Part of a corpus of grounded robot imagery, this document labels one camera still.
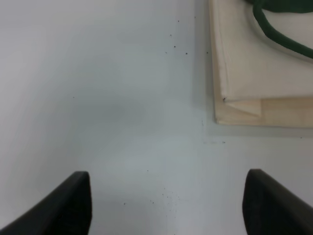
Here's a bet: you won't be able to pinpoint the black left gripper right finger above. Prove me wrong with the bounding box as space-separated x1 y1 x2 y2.
242 169 313 235

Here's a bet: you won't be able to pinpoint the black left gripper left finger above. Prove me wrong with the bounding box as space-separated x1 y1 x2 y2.
0 171 92 235

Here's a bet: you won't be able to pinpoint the white linen bag green handles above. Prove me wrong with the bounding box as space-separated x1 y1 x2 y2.
209 0 313 128

